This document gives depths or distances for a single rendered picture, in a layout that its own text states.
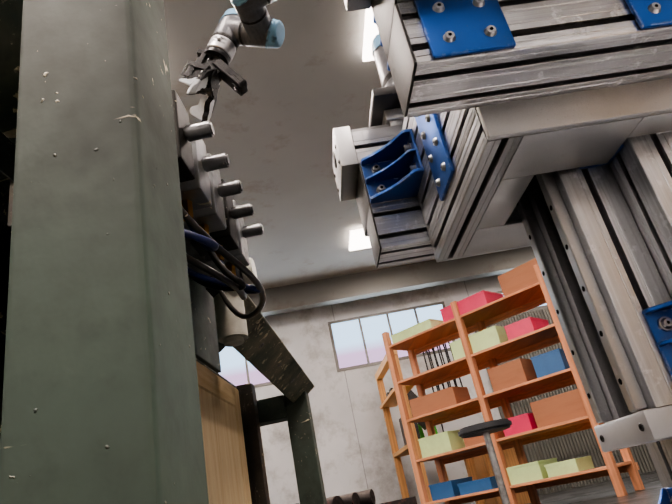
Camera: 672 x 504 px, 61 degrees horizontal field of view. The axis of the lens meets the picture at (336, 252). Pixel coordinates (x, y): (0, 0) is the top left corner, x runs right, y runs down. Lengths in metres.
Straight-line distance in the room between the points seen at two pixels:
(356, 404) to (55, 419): 9.35
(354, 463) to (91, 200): 9.24
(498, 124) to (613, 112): 0.14
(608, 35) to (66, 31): 0.55
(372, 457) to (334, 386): 1.25
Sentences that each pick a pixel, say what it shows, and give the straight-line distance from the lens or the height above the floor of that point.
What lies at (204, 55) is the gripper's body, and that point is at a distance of 1.67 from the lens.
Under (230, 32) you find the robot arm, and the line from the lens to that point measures 1.69.
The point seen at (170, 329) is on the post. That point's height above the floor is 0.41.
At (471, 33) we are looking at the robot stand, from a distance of 0.66.
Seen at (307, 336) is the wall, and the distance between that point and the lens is 9.83.
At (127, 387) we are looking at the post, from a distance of 0.23.
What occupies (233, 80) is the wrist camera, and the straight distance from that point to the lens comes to 1.58.
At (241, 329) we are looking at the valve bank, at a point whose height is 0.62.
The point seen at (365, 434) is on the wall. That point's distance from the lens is 9.51.
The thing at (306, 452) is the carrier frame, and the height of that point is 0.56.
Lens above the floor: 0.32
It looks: 24 degrees up
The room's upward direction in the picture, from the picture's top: 12 degrees counter-clockwise
